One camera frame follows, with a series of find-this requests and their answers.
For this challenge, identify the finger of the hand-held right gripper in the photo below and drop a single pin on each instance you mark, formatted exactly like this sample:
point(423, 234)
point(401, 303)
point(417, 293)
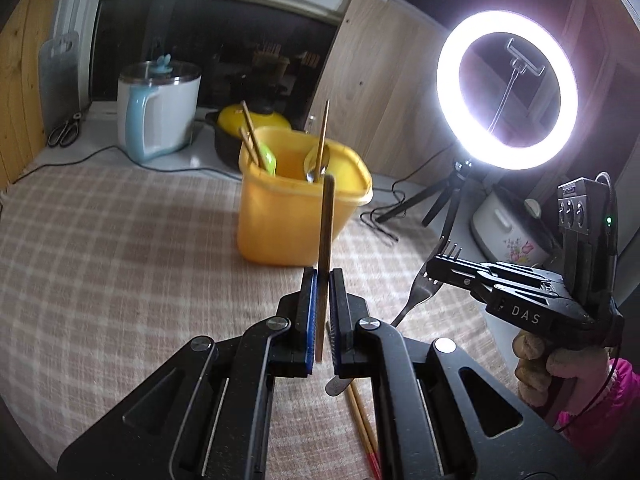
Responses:
point(455, 267)

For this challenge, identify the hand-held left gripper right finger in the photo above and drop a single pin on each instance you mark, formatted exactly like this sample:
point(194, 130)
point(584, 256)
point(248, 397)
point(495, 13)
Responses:
point(334, 330)

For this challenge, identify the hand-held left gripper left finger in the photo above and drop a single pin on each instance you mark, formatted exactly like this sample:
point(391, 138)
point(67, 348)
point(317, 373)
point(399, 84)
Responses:
point(311, 320)

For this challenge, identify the metal fork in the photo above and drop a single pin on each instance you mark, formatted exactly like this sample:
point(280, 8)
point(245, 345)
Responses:
point(425, 290)

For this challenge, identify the yellow plastic container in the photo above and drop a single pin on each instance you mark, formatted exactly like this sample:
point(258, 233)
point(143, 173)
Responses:
point(280, 220)

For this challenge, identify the metal spoon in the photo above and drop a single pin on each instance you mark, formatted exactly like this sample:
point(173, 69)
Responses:
point(316, 162)

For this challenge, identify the green plastic spoon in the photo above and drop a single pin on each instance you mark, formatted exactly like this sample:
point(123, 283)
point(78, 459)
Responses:
point(268, 160)

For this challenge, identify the person's right forearm pink sleeve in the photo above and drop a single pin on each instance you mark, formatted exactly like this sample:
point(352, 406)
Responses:
point(600, 390)

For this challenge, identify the person's right hand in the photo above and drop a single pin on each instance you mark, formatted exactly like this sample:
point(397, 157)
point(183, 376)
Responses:
point(575, 365)

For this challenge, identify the white floral rice cooker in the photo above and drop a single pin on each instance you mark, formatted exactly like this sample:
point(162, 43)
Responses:
point(500, 225)

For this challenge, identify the black tripod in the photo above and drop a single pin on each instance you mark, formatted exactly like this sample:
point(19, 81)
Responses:
point(457, 180)

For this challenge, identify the wooden chopstick red tip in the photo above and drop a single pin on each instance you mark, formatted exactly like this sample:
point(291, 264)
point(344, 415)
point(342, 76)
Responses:
point(368, 430)
point(360, 435)

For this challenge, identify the black cooking pot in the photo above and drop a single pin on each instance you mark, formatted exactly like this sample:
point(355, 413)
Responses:
point(225, 147)

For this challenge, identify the checked beige tablecloth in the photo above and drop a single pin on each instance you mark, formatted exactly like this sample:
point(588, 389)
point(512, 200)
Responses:
point(125, 260)

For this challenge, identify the light wood board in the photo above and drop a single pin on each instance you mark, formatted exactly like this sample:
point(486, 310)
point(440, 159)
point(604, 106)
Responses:
point(380, 85)

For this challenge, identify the yellow pot lid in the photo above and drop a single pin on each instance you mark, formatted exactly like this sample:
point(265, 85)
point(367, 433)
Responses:
point(235, 117)

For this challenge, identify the phone clamp holder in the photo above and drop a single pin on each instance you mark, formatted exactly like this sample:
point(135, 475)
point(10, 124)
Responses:
point(525, 60)

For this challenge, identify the black scissors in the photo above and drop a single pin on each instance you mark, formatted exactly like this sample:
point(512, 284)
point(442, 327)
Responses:
point(62, 132)

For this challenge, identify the grey cutting board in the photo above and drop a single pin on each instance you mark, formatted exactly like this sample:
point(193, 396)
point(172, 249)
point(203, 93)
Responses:
point(57, 85)

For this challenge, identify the pine plank panel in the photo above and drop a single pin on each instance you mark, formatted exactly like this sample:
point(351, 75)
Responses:
point(20, 60)

